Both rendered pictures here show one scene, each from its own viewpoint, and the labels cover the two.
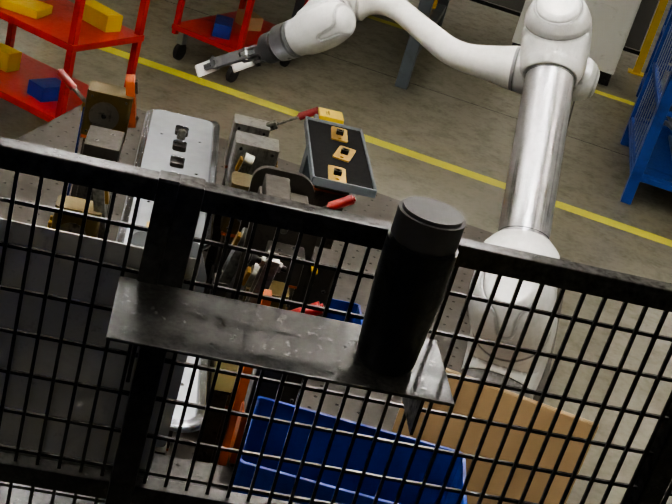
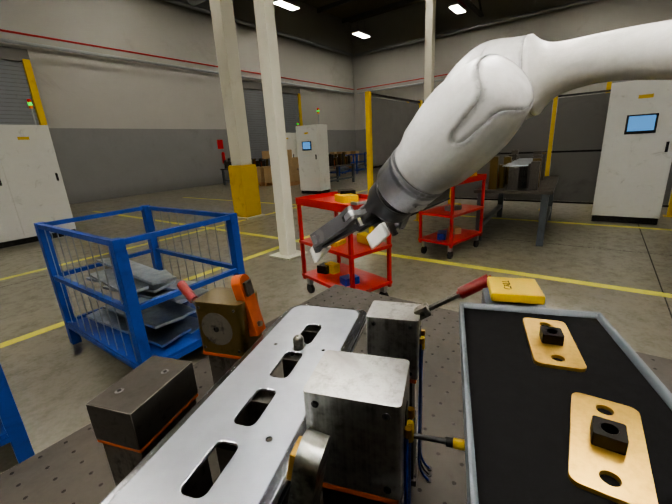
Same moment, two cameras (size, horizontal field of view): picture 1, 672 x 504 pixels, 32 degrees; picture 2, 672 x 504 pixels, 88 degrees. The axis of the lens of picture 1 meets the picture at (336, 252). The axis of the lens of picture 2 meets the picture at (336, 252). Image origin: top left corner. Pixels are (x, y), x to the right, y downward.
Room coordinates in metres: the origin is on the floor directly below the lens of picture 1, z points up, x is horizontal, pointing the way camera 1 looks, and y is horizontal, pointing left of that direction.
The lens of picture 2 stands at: (2.22, 0.10, 1.34)
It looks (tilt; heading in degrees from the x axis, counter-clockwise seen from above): 17 degrees down; 29
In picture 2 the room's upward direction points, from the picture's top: 3 degrees counter-clockwise
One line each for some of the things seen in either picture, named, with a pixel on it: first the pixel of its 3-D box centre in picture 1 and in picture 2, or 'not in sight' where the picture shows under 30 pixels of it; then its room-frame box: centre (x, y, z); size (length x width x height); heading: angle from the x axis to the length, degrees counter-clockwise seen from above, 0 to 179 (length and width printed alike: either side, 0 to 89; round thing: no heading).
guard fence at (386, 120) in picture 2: not in sight; (419, 163); (8.34, 1.78, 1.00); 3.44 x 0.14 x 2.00; 172
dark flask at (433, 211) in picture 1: (408, 287); not in sight; (1.10, -0.08, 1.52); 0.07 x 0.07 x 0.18
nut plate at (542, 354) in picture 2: (339, 132); (551, 337); (2.56, 0.07, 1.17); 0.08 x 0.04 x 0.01; 8
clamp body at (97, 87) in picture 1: (93, 156); (232, 369); (2.69, 0.65, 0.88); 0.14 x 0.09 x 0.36; 101
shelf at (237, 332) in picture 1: (291, 306); not in sight; (1.09, 0.03, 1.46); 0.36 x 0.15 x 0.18; 101
